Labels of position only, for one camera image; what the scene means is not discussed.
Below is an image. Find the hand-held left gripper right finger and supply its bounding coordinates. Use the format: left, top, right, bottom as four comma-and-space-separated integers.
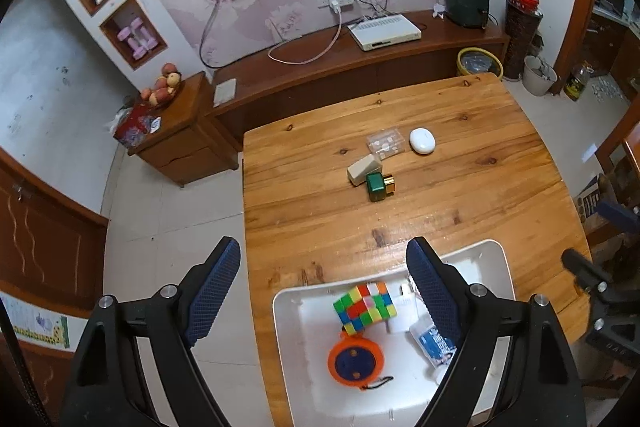
406, 237, 587, 427

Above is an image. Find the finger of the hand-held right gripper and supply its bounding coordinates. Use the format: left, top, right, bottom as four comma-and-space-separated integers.
597, 200, 640, 233
561, 248, 608, 290

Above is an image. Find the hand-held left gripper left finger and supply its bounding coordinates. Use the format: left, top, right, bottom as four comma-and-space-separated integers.
59, 235, 242, 427

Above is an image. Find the white wall charger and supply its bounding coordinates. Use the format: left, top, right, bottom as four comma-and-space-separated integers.
387, 284, 426, 334

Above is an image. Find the blue and white packet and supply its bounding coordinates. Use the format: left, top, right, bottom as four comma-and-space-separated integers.
409, 317, 458, 368

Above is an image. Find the multicoloured puzzle cube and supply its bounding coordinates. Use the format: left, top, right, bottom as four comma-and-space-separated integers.
333, 281, 398, 337

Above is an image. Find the white plastic tray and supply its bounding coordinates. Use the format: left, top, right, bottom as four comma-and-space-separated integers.
271, 238, 517, 427

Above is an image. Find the orange and blue tape measure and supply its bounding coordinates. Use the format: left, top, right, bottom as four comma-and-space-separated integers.
327, 332, 394, 392

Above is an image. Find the printed cardboard box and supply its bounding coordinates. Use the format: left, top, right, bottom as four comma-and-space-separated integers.
575, 177, 608, 228

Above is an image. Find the green bottle with gold cap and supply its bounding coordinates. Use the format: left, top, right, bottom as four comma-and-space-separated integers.
365, 172, 397, 203

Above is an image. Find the yellow oil bottle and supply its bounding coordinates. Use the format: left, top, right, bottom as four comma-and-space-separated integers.
564, 62, 593, 102

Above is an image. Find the beige eraser block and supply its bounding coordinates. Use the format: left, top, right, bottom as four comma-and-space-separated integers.
347, 154, 383, 186

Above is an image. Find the white earbud case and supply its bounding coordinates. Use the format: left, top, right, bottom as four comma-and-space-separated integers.
409, 128, 436, 154

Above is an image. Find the small wooden cabinet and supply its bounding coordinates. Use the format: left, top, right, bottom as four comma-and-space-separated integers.
127, 71, 240, 188

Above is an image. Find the clear plastic box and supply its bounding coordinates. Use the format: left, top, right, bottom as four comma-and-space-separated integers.
366, 126, 405, 156

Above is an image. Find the white bucket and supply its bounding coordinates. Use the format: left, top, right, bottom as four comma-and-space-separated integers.
522, 54, 558, 97

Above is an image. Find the red patterned tissue box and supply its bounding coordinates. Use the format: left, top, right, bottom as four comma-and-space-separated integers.
112, 104, 162, 147

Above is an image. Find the white paper card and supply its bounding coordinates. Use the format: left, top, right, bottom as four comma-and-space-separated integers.
212, 78, 237, 105

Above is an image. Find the dark canister with red lid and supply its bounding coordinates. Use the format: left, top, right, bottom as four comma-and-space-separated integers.
502, 0, 544, 80

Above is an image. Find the yellow waste bin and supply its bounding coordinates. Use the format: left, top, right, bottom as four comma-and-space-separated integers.
456, 47, 503, 80

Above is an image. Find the fruit ornament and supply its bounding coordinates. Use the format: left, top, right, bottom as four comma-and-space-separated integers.
140, 62, 182, 108

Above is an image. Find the long wooden tv stand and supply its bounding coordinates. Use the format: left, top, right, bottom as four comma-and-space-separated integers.
202, 10, 511, 153

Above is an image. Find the pink dumbbell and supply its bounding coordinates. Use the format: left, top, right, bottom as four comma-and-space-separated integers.
117, 18, 143, 41
131, 34, 156, 59

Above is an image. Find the dark green air fryer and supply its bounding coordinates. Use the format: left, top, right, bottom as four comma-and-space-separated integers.
445, 0, 491, 29

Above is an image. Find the white set-top box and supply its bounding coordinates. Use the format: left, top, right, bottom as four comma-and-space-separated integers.
348, 14, 422, 52

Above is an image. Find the cartoon wall border poster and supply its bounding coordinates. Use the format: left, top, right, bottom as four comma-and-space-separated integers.
0, 292, 71, 349

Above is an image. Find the black cable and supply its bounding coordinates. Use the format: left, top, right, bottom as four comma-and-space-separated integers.
200, 0, 223, 68

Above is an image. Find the white cable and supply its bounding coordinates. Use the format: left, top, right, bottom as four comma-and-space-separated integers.
267, 0, 343, 64

